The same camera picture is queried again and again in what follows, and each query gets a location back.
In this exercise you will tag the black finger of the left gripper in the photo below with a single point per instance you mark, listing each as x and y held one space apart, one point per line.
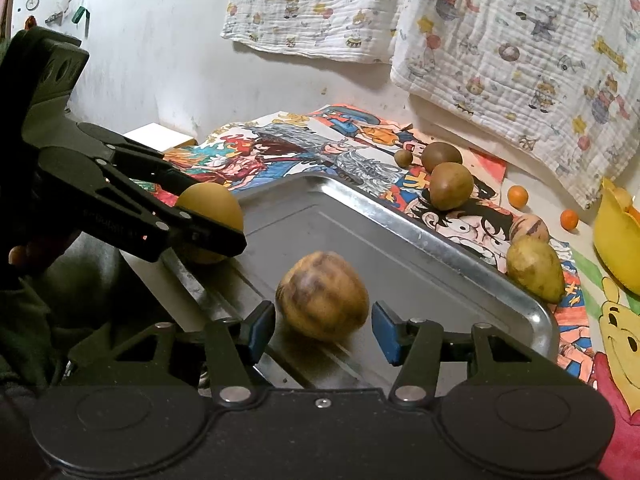
150 209

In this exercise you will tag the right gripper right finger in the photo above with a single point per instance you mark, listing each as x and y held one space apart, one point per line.
490 356

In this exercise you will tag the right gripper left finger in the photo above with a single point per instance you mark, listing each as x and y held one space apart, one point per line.
221 356

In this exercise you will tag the striped pepino melon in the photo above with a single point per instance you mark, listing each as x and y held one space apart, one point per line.
323 298
529 225

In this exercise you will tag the yellow-brown round fruit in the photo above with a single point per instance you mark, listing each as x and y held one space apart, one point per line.
212 207

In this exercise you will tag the brown speckled pear fruit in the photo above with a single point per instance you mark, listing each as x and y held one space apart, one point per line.
451 185

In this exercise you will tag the metal baking tray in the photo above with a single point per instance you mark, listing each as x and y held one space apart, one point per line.
416 272

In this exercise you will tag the yellow-green pear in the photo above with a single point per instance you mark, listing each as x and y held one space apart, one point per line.
534 265

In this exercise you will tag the colourful anime drawing mat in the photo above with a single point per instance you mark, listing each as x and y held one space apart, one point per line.
352 144

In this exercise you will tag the left small orange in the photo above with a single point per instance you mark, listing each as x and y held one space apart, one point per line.
517 196

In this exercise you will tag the small orange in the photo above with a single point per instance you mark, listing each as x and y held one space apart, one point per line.
569 220
517 196

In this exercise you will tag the tiny brown round fruit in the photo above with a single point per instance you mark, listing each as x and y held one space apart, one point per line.
403 158

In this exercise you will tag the dark brown round fruit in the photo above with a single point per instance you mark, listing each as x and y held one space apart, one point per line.
436 153

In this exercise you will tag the right small orange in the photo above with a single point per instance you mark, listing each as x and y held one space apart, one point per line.
569 220

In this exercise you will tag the yellow plastic bowl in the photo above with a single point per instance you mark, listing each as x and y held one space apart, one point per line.
616 238

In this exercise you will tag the fruit inside yellow bowl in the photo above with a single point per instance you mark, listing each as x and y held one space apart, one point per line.
623 198

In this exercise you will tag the left cartoon print cloth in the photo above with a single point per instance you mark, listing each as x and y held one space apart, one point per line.
354 31

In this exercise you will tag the cartoon print cloth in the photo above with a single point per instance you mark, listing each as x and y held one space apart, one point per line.
354 31
556 79

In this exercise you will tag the right cartoon print cloth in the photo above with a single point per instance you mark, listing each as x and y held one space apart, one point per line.
556 79

